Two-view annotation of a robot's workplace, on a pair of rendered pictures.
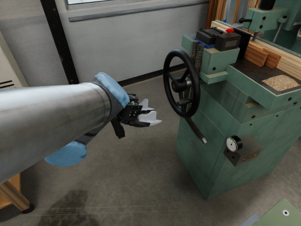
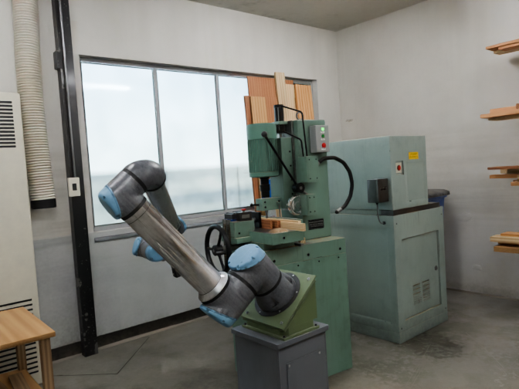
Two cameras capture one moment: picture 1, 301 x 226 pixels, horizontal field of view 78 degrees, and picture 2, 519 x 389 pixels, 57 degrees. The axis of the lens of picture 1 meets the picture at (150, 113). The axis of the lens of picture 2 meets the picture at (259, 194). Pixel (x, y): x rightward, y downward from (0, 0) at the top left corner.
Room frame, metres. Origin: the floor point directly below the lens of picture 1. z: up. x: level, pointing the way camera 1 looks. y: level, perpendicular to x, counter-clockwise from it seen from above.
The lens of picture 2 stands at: (-1.95, 0.11, 1.24)
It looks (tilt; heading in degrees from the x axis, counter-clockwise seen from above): 3 degrees down; 349
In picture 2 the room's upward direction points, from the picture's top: 4 degrees counter-clockwise
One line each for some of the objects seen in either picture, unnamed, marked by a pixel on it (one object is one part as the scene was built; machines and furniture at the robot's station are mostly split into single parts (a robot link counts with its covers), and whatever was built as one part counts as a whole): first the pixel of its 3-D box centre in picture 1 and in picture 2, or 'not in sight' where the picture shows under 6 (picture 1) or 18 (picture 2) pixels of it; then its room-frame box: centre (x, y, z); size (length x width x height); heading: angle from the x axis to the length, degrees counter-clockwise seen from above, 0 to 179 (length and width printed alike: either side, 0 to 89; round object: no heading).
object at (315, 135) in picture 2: not in sight; (319, 139); (0.78, -0.79, 1.40); 0.10 x 0.06 x 0.16; 112
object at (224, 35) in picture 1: (217, 37); (237, 215); (0.73, -0.26, 0.99); 0.13 x 0.11 x 0.06; 22
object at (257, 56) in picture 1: (244, 50); (261, 223); (0.75, -0.39, 0.93); 0.21 x 0.02 x 0.05; 22
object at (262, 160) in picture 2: not in sight; (262, 150); (0.79, -0.44, 1.35); 0.18 x 0.18 x 0.31
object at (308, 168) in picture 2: not in sight; (308, 169); (0.73, -0.69, 1.23); 0.09 x 0.08 x 0.15; 112
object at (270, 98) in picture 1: (225, 61); (251, 234); (0.76, -0.33, 0.87); 0.61 x 0.30 x 0.06; 22
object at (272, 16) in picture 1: (264, 20); (269, 204); (0.80, -0.46, 1.03); 0.14 x 0.07 x 0.09; 112
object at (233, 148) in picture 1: (234, 144); not in sight; (0.47, -0.34, 0.65); 0.06 x 0.04 x 0.08; 22
